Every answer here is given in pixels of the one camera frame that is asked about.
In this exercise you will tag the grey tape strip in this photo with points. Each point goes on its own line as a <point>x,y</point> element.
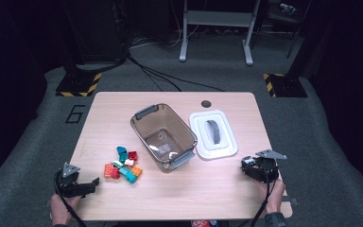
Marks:
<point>292,200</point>

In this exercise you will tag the green toy block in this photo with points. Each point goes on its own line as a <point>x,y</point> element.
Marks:
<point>117,164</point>

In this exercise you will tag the black yellow striped floor plate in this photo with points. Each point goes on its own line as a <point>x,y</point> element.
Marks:
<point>288,86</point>
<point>75,85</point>

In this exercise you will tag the dark cabinet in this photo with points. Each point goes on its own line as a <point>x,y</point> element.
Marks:
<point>97,31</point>

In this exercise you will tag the clear brown storage box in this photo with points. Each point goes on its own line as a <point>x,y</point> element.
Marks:
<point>164,138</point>

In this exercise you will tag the black tripod leg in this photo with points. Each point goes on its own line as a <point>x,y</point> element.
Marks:
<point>293,44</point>

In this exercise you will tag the black stand post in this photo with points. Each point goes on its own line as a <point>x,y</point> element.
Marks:
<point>296,69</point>
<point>72,67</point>

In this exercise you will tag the white metal desk frame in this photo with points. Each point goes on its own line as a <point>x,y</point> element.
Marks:
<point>217,18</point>

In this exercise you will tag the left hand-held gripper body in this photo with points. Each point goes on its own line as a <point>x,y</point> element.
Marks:
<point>66,185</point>

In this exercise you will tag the salmon orange toy block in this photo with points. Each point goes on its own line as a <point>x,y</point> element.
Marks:
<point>108,170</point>

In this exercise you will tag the grey camera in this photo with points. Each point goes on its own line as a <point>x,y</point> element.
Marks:
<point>287,8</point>

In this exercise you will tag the dark round table grommet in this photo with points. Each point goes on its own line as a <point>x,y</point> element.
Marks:
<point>206,103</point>

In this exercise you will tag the pink white toy block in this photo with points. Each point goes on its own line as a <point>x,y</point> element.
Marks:
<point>129,162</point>

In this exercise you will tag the person's left hand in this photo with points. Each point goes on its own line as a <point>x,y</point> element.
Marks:
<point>59,209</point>

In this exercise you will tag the red printed item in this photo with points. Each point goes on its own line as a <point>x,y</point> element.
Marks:
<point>201,224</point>

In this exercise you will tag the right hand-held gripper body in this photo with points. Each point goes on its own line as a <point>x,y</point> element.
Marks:
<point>266,170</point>

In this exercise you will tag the blue slanted toy block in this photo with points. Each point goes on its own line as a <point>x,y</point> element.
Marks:
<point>122,149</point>

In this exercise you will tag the person's right hand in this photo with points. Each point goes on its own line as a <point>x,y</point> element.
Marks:
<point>272,197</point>

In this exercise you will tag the red toy block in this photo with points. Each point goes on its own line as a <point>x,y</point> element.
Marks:
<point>132,155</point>
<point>115,173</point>

